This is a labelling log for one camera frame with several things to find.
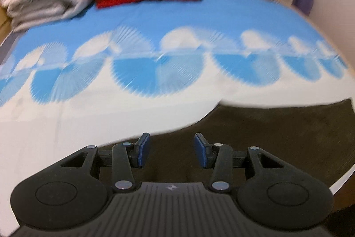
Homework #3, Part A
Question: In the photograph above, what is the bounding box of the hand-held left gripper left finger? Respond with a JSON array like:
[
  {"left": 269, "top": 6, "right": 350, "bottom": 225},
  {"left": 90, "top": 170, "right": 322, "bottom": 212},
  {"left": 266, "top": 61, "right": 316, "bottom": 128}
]
[{"left": 60, "top": 132, "right": 152, "bottom": 192}]

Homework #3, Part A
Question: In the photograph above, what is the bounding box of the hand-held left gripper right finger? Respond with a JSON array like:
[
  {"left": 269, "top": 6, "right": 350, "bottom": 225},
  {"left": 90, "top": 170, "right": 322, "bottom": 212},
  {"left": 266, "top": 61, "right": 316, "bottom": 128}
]
[{"left": 193, "top": 133, "right": 282, "bottom": 193}]

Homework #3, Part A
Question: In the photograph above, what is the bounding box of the blue white printed bed sheet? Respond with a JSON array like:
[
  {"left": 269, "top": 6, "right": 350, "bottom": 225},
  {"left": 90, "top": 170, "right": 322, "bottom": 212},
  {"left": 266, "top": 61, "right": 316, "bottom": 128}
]
[{"left": 0, "top": 0, "right": 355, "bottom": 237}]

